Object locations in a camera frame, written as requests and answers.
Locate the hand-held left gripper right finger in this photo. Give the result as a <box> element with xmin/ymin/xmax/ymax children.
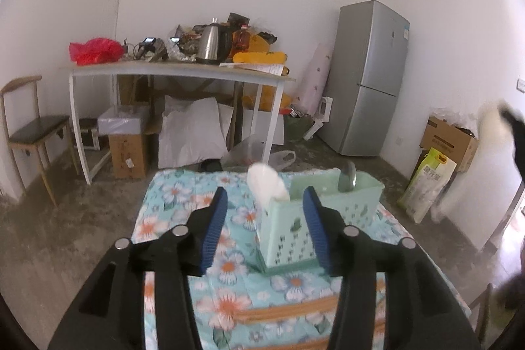
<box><xmin>302</xmin><ymin>186</ymin><xmax>480</xmax><ymax>350</ymax></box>

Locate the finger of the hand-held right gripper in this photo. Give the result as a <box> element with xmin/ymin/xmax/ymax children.
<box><xmin>498</xmin><ymin>102</ymin><xmax>525</xmax><ymax>180</ymax></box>

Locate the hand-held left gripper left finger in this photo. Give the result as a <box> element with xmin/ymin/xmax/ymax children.
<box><xmin>48</xmin><ymin>186</ymin><xmax>229</xmax><ymax>350</ymax></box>

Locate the mint green utensil holder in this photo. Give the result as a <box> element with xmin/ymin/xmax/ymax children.
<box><xmin>254</xmin><ymin>169</ymin><xmax>386</xmax><ymax>275</ymax></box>

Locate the metal spoon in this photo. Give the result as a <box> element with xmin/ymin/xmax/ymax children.
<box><xmin>337</xmin><ymin>160</ymin><xmax>357</xmax><ymax>194</ymax></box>

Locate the floral blue blanket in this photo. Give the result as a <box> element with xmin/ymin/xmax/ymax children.
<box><xmin>131</xmin><ymin>169</ymin><xmax>472</xmax><ymax>350</ymax></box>

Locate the open cardboard box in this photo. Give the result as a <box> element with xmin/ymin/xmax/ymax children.
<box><xmin>419</xmin><ymin>116</ymin><xmax>480</xmax><ymax>172</ymax></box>

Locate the clear plastic bag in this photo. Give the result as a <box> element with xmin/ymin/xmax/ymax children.
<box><xmin>221</xmin><ymin>134</ymin><xmax>297</xmax><ymax>172</ymax></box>

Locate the white sack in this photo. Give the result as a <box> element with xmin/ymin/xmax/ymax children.
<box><xmin>158</xmin><ymin>96</ymin><xmax>234</xmax><ymax>169</ymax></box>

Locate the printed rice bag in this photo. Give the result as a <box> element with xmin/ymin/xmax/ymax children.
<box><xmin>397</xmin><ymin>147</ymin><xmax>458</xmax><ymax>223</ymax></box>

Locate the brown cardboard box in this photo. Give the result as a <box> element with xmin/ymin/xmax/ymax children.
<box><xmin>109</xmin><ymin>133</ymin><xmax>149</xmax><ymax>179</ymax></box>

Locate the white plastic jug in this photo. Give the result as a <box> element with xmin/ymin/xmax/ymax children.
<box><xmin>316</xmin><ymin>96</ymin><xmax>334</xmax><ymax>123</ymax></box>

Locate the yellow plastic bag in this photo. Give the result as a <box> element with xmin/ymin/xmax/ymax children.
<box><xmin>242</xmin><ymin>85</ymin><xmax>292</xmax><ymax>113</ymax></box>

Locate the plastic wrapped white box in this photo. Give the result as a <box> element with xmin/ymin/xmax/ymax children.
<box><xmin>97</xmin><ymin>106</ymin><xmax>150</xmax><ymax>136</ymax></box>

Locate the silver refrigerator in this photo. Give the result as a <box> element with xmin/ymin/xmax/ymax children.
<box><xmin>318</xmin><ymin>0</ymin><xmax>411</xmax><ymax>158</ymax></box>

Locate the pink floral cushion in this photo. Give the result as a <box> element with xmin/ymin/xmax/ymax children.
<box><xmin>293</xmin><ymin>42</ymin><xmax>334</xmax><ymax>117</ymax></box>

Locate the white paper slip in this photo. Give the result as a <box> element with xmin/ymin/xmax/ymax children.
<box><xmin>221</xmin><ymin>62</ymin><xmax>285</xmax><ymax>77</ymax></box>

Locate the white leg table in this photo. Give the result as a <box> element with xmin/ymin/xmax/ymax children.
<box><xmin>61</xmin><ymin>61</ymin><xmax>296</xmax><ymax>187</ymax></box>

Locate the long yellow bag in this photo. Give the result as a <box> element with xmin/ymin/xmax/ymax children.
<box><xmin>232</xmin><ymin>51</ymin><xmax>288</xmax><ymax>66</ymax></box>

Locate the steel electric kettle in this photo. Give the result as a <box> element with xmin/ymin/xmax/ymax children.
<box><xmin>196</xmin><ymin>18</ymin><xmax>232</xmax><ymax>66</ymax></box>

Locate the cooking oil bottle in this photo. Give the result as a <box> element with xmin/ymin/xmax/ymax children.
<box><xmin>232</xmin><ymin>25</ymin><xmax>251</xmax><ymax>55</ymax></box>

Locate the dark yellow bag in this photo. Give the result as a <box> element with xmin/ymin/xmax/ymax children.
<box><xmin>248</xmin><ymin>32</ymin><xmax>273</xmax><ymax>53</ymax></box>

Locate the black small device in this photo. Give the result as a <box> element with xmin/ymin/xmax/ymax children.
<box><xmin>137</xmin><ymin>37</ymin><xmax>169</xmax><ymax>61</ymax></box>

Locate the wooden chair dark seat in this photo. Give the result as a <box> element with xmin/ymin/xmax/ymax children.
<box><xmin>0</xmin><ymin>75</ymin><xmax>78</xmax><ymax>207</ymax></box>

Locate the black snack package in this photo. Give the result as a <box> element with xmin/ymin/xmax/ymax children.
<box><xmin>227</xmin><ymin>11</ymin><xmax>251</xmax><ymax>31</ymax></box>

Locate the red plastic bag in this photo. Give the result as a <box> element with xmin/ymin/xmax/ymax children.
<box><xmin>69</xmin><ymin>38</ymin><xmax>124</xmax><ymax>67</ymax></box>

